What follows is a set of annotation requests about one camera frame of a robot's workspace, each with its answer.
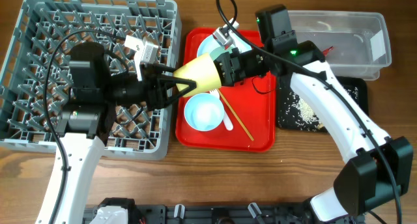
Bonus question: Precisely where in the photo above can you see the yellow plastic cup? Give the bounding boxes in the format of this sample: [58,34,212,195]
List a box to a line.
[173,53,222,97]

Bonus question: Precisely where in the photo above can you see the light blue small bowl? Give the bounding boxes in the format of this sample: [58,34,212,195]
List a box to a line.
[184,93,225,132]

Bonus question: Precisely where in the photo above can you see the mint green bowl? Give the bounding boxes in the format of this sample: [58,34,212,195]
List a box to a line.
[210,46,234,61]

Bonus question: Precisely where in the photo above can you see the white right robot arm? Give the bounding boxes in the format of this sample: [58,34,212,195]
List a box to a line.
[214,5,413,223]

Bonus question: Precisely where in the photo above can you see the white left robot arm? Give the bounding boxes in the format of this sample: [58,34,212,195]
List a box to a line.
[36,42,197,223]

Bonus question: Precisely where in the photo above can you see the black waste tray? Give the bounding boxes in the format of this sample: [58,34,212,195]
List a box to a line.
[276,76,369,133]

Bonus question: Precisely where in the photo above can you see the red wrapper waste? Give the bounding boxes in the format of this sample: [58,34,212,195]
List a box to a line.
[323,46,334,56]

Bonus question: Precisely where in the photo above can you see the grey plastic dishwasher rack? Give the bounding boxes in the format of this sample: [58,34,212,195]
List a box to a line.
[1,0,182,153]

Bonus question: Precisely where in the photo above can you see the clear plastic waste bin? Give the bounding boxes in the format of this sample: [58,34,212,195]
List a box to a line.
[289,10,392,81]

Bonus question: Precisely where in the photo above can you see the light blue plate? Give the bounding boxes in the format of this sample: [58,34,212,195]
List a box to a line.
[196,34,253,59]

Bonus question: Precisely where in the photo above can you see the wooden chopstick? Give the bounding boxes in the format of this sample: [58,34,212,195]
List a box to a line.
[217,89,254,141]

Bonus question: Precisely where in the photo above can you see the red plastic tray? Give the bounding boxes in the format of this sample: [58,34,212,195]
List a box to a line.
[175,27,278,153]

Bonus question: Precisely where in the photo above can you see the white plastic fork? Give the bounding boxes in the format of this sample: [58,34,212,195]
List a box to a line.
[209,89,233,131]

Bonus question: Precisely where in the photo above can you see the pile of white rice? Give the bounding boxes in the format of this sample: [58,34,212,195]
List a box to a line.
[286,87,359,130]

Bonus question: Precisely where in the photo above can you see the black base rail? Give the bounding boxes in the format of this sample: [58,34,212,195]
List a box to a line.
[83,197,359,224]

